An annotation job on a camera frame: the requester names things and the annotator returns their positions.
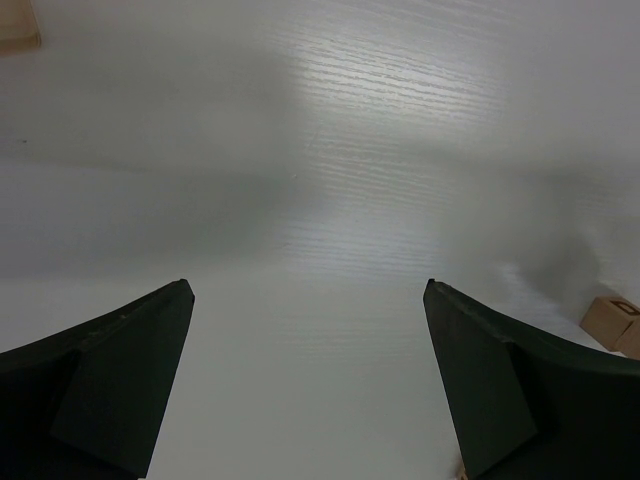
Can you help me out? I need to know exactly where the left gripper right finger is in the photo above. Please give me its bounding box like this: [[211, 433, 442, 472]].
[[423, 279, 639, 480]]

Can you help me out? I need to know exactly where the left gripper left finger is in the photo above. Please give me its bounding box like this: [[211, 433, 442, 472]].
[[1, 279, 195, 479]]

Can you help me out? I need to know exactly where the wooden cube one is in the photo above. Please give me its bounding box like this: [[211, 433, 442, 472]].
[[580, 296, 639, 352]]

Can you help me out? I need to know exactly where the wooden cube four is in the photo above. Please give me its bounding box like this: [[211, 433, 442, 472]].
[[614, 320, 640, 360]]

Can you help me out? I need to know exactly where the wooden block box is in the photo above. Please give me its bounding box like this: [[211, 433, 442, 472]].
[[0, 0, 41, 56]]

